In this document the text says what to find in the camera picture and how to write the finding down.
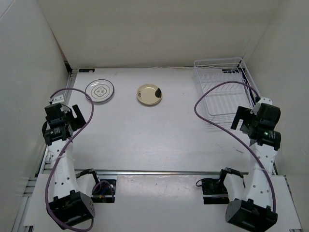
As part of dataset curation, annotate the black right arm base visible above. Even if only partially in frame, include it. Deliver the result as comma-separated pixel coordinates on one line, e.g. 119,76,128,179
196,178,229,205

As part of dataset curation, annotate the white plate with dark rings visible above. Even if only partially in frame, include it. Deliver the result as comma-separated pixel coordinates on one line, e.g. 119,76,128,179
85,79,115,104

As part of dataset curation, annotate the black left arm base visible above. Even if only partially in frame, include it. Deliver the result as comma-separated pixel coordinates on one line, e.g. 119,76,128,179
91,179,117,203

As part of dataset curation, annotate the white wire dish rack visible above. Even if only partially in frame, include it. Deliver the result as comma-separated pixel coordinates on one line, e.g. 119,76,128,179
194,57,257,128

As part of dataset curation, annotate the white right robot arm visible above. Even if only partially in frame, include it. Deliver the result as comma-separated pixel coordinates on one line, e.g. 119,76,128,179
217,98,281,232

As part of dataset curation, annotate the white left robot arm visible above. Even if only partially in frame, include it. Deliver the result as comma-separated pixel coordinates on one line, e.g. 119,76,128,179
43,103,101,232

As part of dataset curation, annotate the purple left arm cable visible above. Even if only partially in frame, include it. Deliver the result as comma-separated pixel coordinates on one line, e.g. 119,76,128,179
44,87,116,230

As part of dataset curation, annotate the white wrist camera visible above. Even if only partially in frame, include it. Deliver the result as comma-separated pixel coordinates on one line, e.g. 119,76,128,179
49,94,66,104
251,97,273,115

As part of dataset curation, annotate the beige plate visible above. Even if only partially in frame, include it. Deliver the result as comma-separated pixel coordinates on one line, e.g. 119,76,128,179
136,84,163,106

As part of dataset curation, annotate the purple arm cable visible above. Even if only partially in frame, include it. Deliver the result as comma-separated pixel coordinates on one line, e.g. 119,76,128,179
44,87,116,230
194,80,277,213

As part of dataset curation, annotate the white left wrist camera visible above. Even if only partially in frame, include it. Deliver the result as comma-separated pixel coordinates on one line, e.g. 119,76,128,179
49,94,66,104

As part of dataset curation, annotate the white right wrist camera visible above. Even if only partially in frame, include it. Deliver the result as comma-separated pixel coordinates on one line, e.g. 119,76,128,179
251,97,273,115

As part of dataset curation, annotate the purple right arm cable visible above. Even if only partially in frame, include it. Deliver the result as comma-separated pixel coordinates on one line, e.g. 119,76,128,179
194,80,277,213

